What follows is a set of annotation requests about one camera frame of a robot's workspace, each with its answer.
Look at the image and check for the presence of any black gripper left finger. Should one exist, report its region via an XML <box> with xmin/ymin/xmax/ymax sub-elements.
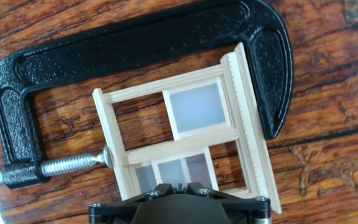
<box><xmin>88</xmin><ymin>182</ymin><xmax>178</xmax><ymax>224</ymax></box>

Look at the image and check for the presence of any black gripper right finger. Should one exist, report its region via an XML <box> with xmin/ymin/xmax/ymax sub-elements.
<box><xmin>180</xmin><ymin>182</ymin><xmax>272</xmax><ymax>224</ymax></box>

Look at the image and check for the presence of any wooden frosted window sash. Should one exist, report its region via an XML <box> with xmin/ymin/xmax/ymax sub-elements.
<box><xmin>162</xmin><ymin>76</ymin><xmax>233</xmax><ymax>141</ymax></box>
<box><xmin>150</xmin><ymin>146</ymin><xmax>219</xmax><ymax>191</ymax></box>
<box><xmin>128</xmin><ymin>161</ymin><xmax>192</xmax><ymax>195</ymax></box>

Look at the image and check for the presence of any wood-grain table mat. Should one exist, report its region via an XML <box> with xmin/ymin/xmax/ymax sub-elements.
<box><xmin>0</xmin><ymin>0</ymin><xmax>358</xmax><ymax>224</ymax></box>

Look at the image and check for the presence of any black metal C-clamp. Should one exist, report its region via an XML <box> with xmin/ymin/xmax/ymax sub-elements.
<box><xmin>0</xmin><ymin>0</ymin><xmax>295</xmax><ymax>190</ymax></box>

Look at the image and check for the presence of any miniature wooden window frame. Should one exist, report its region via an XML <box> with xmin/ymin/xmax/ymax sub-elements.
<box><xmin>91</xmin><ymin>42</ymin><xmax>282</xmax><ymax>215</ymax></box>

